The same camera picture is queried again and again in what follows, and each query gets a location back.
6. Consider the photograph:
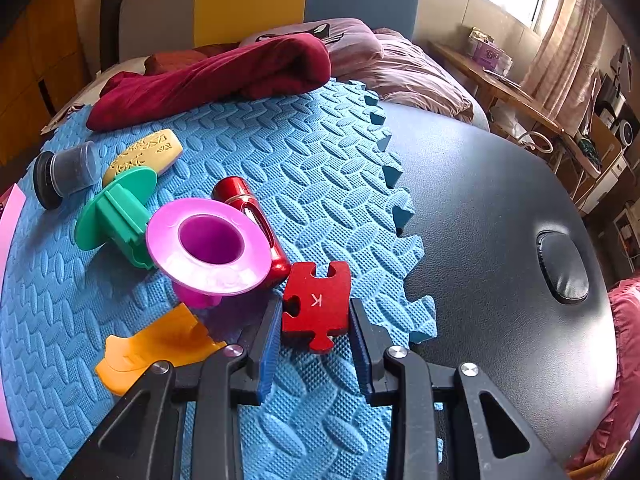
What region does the red puzzle piece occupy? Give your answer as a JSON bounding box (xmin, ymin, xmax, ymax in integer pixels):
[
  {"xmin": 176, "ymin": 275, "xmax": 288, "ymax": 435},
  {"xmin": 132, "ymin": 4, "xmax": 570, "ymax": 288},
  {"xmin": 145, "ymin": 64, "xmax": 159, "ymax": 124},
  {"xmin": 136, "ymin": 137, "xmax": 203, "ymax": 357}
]
[{"xmin": 282, "ymin": 261, "xmax": 352, "ymax": 354}]

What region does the magenta plastic cup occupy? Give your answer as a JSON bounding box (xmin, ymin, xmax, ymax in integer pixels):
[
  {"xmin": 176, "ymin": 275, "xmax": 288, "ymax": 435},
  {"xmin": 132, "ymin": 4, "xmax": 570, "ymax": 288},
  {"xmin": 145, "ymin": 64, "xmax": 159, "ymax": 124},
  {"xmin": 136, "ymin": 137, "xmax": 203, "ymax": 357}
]
[{"xmin": 145, "ymin": 198, "xmax": 271, "ymax": 309}]

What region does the red metal flashlight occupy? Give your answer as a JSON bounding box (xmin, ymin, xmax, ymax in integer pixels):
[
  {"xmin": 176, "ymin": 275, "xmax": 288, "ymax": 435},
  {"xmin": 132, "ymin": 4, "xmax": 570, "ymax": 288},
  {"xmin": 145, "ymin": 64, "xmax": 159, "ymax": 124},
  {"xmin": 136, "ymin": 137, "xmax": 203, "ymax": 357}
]
[{"xmin": 210, "ymin": 175, "xmax": 292, "ymax": 288}]

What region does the teal plastic spool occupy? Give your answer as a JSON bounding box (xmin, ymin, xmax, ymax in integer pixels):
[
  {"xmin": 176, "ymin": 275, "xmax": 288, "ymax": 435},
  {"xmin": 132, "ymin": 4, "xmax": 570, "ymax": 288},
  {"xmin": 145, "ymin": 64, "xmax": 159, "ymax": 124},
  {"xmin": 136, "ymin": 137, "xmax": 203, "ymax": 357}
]
[{"xmin": 74, "ymin": 167, "xmax": 157, "ymax": 270}]

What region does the black clear filter canister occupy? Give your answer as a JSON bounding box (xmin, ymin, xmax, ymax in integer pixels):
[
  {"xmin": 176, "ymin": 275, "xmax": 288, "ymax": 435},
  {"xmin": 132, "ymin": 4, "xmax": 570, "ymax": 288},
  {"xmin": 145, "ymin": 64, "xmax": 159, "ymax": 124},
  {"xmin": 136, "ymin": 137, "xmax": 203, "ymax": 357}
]
[{"xmin": 32, "ymin": 141, "xmax": 101, "ymax": 210}]

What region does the orange curved toy piece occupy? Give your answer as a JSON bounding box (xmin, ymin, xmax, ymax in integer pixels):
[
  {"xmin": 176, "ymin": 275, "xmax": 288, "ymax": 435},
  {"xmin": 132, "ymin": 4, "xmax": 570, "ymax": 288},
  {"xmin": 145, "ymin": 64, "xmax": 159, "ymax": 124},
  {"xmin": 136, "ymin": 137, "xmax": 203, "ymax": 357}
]
[{"xmin": 96, "ymin": 304, "xmax": 226, "ymax": 396}]

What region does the blue foam puzzle mat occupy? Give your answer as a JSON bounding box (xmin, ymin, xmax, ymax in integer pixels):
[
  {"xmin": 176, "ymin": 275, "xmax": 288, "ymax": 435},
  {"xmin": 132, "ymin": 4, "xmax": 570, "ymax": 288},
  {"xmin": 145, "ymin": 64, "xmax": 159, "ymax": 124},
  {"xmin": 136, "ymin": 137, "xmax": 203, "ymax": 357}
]
[{"xmin": 0, "ymin": 78, "xmax": 440, "ymax": 480}]

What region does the yellow perforated oval case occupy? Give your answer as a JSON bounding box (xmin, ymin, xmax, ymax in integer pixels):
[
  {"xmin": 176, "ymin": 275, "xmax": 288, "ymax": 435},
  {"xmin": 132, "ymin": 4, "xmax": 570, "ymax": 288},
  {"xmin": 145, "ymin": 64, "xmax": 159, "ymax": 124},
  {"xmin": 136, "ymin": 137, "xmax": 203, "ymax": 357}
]
[{"xmin": 102, "ymin": 129, "xmax": 183, "ymax": 186}]

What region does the dark red blanket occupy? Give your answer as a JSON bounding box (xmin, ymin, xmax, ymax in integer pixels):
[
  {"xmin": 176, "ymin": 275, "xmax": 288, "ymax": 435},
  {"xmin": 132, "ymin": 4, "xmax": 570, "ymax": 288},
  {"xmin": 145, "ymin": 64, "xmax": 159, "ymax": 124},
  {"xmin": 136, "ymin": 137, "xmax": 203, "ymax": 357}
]
[{"xmin": 86, "ymin": 32, "xmax": 331, "ymax": 132}]

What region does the pink white cardboard tray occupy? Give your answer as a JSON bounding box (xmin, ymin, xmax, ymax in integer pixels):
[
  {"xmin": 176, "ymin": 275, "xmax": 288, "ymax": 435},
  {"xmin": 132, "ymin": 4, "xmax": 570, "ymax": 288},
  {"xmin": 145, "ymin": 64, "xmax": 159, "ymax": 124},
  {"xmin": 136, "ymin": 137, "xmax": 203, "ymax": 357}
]
[{"xmin": 0, "ymin": 182, "xmax": 27, "ymax": 443}]

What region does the rust red cushion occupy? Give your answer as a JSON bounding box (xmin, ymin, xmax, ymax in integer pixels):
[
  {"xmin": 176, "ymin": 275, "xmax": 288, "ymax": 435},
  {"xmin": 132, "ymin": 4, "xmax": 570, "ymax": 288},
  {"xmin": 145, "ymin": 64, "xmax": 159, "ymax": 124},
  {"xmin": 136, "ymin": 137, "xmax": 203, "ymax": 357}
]
[{"xmin": 144, "ymin": 42, "xmax": 239, "ymax": 76}]

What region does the beige folded cloth bag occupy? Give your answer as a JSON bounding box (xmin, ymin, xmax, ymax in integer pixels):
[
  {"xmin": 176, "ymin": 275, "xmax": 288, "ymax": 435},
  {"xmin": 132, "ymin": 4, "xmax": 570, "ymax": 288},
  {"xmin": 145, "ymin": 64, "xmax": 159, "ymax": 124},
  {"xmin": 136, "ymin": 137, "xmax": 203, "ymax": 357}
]
[{"xmin": 40, "ymin": 56, "xmax": 146, "ymax": 136}]

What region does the mauve striped duvet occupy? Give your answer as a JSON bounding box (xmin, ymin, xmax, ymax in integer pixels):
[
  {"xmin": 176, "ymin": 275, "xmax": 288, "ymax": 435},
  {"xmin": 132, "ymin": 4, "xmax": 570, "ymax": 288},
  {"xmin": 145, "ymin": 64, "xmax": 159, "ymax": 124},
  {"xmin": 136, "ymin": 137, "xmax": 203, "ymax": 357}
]
[{"xmin": 340, "ymin": 28, "xmax": 474, "ymax": 124}]

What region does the wooden side table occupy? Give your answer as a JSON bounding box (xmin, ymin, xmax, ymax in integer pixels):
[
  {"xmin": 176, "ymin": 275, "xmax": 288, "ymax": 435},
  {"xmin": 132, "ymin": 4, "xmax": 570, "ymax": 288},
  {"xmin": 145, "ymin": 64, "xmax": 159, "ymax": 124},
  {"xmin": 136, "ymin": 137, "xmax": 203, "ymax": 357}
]
[{"xmin": 428, "ymin": 42, "xmax": 601, "ymax": 179}]

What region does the purple cat pillow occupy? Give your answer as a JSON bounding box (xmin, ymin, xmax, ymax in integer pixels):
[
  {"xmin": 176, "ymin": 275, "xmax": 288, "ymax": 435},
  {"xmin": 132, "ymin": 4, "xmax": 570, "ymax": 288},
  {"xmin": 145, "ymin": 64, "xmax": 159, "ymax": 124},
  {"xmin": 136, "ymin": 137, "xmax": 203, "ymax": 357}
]
[{"xmin": 240, "ymin": 18, "xmax": 384, "ymax": 79}]

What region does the purple box on table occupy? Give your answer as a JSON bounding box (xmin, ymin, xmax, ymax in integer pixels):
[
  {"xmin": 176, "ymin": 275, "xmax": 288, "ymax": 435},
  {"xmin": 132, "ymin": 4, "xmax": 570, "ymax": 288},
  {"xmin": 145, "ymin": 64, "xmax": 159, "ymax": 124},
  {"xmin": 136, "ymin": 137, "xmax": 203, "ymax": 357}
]
[{"xmin": 465, "ymin": 27, "xmax": 513, "ymax": 77}]

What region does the grey yellow blue headboard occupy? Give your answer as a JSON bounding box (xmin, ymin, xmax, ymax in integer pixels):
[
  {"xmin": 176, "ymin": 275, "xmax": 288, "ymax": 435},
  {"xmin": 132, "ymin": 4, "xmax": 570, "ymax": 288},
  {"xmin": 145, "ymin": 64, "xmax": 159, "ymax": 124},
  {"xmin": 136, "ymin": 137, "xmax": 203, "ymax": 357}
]
[{"xmin": 117, "ymin": 0, "xmax": 419, "ymax": 61}]

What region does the wooden wardrobe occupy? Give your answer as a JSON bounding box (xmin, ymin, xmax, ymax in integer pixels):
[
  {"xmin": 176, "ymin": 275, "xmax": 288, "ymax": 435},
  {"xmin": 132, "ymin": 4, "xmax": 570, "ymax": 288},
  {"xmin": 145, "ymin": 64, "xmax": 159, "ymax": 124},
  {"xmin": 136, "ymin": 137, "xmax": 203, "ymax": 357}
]
[{"xmin": 1, "ymin": 0, "xmax": 89, "ymax": 188}]

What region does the pink curtain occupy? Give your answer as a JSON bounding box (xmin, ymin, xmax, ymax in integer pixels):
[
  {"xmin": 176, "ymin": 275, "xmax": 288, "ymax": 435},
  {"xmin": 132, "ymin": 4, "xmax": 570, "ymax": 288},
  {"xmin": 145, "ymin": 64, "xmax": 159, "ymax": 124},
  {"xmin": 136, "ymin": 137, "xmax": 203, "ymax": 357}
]
[{"xmin": 522, "ymin": 0, "xmax": 608, "ymax": 136}]

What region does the black rolled mat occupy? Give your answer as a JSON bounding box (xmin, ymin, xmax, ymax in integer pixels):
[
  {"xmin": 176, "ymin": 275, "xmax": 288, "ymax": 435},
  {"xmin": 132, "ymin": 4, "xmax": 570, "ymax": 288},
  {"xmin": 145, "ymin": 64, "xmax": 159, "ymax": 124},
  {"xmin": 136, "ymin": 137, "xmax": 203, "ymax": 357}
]
[{"xmin": 99, "ymin": 0, "xmax": 124, "ymax": 72}]

